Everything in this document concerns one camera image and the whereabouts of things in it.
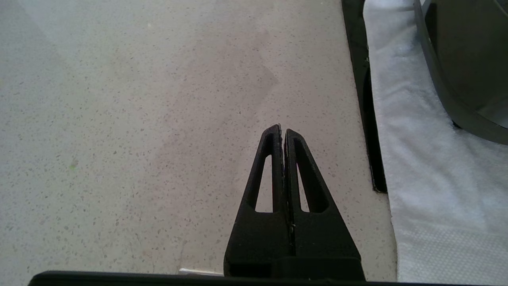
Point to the black rice cooker body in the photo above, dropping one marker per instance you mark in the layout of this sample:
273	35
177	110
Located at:
468	59

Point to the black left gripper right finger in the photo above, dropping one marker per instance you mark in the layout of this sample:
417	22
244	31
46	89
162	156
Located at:
321	242

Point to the white towel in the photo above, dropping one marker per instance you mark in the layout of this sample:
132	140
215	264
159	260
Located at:
436	167

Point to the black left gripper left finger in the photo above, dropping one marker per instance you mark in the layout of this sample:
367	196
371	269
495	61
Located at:
258	242

